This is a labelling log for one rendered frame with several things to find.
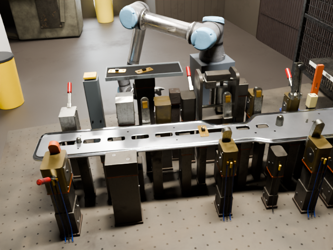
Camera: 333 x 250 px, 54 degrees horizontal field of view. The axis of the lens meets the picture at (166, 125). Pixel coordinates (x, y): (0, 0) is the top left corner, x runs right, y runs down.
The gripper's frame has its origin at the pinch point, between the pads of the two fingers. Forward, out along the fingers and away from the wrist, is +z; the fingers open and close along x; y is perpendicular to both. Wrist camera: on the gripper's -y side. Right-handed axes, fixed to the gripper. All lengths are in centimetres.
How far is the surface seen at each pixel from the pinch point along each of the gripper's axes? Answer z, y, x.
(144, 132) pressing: 31.9, -12.0, 32.7
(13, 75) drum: -242, 14, 6
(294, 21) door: -90, 129, -309
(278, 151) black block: 79, 6, 8
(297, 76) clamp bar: 68, -1, -31
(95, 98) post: -1.9, -22.1, 30.8
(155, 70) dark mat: 16.9, -22.2, 3.8
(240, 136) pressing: 63, 1, 10
